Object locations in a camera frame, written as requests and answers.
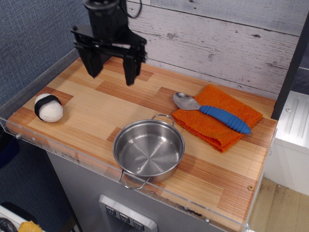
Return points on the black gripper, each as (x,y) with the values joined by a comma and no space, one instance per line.
(107,35)

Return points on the silver metal pot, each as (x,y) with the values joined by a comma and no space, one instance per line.
(149,149)

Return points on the white black sushi toy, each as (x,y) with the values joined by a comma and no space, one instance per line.
(48,108)

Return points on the silver button panel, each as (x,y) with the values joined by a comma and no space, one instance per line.
(127,215)

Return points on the silver cabinet front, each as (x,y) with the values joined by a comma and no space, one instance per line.
(83,188)

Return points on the blue handled metal spoon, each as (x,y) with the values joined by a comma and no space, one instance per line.
(186,102)

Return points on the white aluminium box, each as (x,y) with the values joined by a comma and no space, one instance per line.
(288,161)

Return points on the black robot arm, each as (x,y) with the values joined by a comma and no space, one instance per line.
(103,3)

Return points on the orange rag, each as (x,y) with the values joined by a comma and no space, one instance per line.
(211,130)

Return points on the dark right post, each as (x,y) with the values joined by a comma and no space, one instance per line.
(292,71)

